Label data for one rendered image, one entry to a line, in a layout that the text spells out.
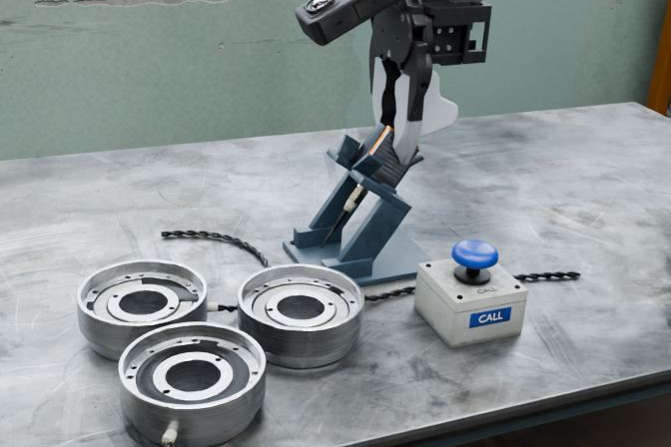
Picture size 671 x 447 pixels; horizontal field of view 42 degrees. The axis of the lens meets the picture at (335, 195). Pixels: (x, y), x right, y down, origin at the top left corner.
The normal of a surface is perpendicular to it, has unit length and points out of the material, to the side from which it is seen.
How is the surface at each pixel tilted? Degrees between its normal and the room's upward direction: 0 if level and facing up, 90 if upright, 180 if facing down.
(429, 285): 90
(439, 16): 90
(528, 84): 90
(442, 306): 90
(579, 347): 0
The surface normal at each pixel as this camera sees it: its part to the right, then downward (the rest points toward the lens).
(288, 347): -0.14, 0.40
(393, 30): -0.92, 0.12
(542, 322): 0.05, -0.91
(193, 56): 0.37, 0.40
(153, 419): -0.39, 0.36
